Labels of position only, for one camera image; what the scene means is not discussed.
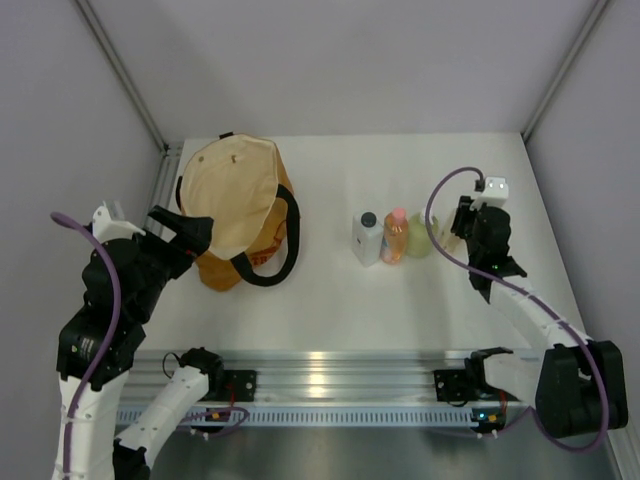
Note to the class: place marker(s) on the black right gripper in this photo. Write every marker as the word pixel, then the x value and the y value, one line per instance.
pixel 463 214

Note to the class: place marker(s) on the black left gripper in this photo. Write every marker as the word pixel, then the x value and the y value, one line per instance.
pixel 193 233

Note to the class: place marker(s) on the green pump bottle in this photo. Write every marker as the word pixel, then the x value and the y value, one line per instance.
pixel 419 243

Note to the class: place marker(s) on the orange canvas tote bag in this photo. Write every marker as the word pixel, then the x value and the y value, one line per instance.
pixel 241 183

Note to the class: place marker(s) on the orange bottle pink cap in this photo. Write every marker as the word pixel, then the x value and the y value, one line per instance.
pixel 395 236

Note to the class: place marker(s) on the white bottle grey cap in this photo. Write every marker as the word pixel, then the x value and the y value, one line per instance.
pixel 367 235

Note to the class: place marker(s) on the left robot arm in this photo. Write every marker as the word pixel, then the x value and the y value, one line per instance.
pixel 93 363

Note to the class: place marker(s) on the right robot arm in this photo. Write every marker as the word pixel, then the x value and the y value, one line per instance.
pixel 577 385

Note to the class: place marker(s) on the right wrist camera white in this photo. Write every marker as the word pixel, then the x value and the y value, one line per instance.
pixel 491 191

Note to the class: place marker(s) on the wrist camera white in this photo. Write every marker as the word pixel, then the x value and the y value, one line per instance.
pixel 109 223
pixel 491 191

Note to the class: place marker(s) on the aluminium frame left rail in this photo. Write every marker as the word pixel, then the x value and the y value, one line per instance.
pixel 168 152

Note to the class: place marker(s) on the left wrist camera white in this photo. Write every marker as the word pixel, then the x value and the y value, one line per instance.
pixel 109 223

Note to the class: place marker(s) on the aluminium front rail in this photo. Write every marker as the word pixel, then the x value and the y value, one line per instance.
pixel 346 378

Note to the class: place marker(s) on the perforated cable tray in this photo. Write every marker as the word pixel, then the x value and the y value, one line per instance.
pixel 438 417

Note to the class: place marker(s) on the right frame rail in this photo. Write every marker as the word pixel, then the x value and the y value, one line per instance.
pixel 579 41

